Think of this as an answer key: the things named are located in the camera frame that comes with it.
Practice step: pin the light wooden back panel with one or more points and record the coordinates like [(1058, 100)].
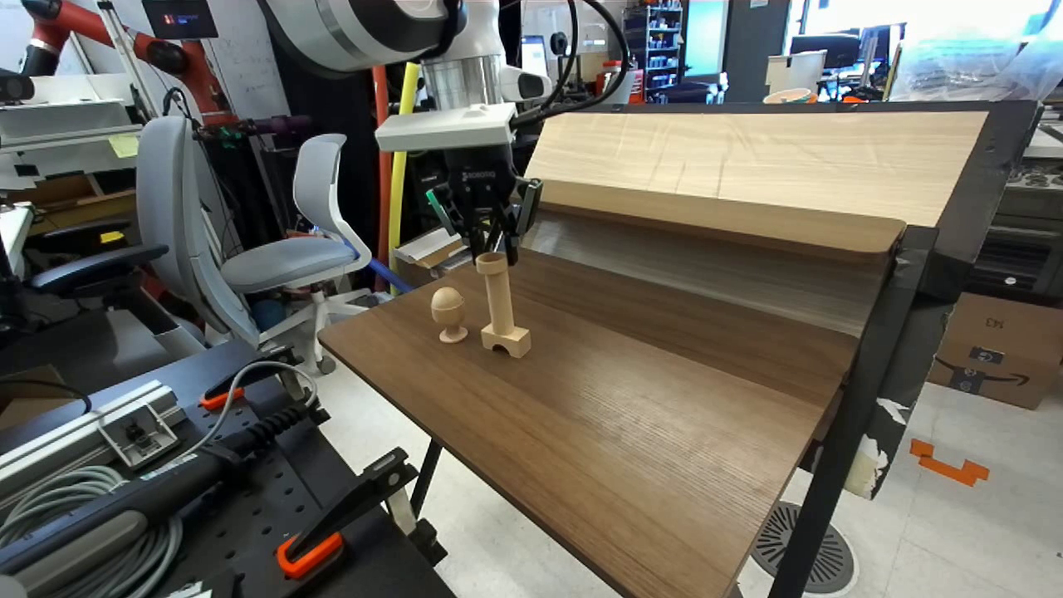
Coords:
[(775, 161)]

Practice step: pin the brown cardboard box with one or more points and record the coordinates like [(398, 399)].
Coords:
[(1000, 344)]

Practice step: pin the red robot arm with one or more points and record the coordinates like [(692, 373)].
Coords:
[(199, 72)]

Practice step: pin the grey office chair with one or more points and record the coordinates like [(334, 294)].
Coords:
[(176, 211)]

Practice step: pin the yellow sticky note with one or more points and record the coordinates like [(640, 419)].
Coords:
[(124, 143)]

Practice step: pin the white swivel chair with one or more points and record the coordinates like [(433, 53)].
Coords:
[(294, 265)]

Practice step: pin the round floor drain grate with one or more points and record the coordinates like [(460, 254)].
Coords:
[(826, 559)]

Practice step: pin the wooden egg figure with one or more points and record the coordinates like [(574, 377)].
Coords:
[(446, 305)]

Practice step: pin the orange foam tube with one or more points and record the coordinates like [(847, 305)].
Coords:
[(383, 202)]

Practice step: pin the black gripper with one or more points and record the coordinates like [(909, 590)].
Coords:
[(482, 178)]

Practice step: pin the wooden cylinder on base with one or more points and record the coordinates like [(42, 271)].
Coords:
[(500, 316)]

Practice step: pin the background computer monitor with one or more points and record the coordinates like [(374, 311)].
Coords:
[(535, 61)]

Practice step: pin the stack of flat boxes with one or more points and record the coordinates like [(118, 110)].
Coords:
[(425, 251)]

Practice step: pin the wooden desk with shelf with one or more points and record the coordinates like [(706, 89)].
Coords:
[(863, 377)]

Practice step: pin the aluminium extrusion rail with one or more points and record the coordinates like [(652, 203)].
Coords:
[(67, 432)]

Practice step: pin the white equipment cabinet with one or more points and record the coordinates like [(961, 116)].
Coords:
[(62, 122)]

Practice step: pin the white tape patch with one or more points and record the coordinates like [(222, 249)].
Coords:
[(869, 469)]

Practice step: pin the blue stick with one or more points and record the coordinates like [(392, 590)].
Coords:
[(388, 277)]

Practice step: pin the black perforated workbench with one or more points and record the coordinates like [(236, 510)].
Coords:
[(254, 520)]

